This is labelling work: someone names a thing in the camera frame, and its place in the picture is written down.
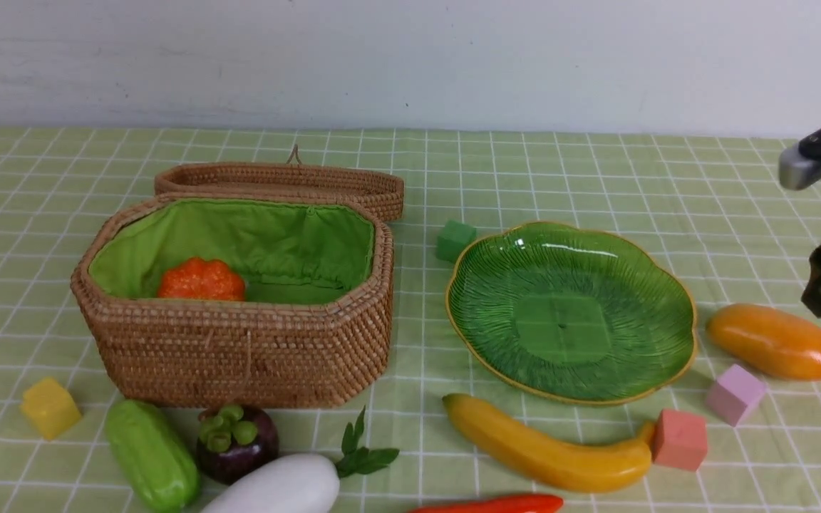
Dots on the pink foam cube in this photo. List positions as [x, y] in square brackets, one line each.
[735, 394]

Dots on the salmon foam cube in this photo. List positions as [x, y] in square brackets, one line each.
[680, 441]

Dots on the green checked tablecloth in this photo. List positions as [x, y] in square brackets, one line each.
[706, 208]

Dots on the orange mango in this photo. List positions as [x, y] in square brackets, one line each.
[774, 342]

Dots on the red chili pepper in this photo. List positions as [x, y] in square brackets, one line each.
[532, 502]

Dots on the orange pumpkin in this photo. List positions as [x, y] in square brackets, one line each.
[202, 279]

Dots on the white eggplant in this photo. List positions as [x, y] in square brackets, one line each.
[305, 482]

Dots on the woven rattan basket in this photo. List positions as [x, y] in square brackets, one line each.
[314, 331]

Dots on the yellow foam cube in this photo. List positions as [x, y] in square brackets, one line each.
[50, 408]

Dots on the woven rattan basket lid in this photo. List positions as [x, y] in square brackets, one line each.
[380, 193]

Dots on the green foam cube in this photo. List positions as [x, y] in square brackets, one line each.
[452, 239]

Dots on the green glass leaf plate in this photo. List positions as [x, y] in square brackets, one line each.
[580, 316]

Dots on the purple mangosteen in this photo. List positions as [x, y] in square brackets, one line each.
[233, 441]

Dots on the green cucumber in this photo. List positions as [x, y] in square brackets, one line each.
[153, 457]

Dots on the yellow banana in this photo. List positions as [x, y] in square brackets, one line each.
[586, 469]

